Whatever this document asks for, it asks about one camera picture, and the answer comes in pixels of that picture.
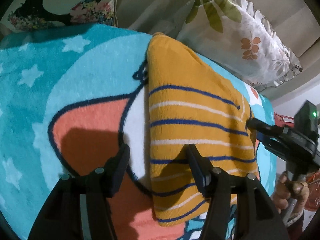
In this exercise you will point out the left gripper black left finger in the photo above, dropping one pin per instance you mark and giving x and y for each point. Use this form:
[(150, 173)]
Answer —
[(78, 207)]

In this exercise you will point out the white pillow with black bird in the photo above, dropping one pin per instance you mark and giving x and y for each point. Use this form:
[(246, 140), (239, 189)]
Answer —
[(31, 15)]

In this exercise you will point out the white leaf print pillow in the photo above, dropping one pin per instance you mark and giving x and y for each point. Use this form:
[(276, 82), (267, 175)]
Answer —
[(239, 38)]

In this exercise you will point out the turquoise cartoon fleece blanket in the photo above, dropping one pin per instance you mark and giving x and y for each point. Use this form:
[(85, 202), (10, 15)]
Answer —
[(70, 97)]

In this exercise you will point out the yellow striped knit sweater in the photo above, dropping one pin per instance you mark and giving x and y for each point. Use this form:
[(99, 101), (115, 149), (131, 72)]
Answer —
[(190, 103)]

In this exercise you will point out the red cloth at bedside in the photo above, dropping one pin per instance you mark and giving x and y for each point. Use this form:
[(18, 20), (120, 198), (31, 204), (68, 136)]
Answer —
[(282, 120)]

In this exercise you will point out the person's right hand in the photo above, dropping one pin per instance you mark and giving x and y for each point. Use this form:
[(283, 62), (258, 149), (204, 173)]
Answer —
[(284, 191)]

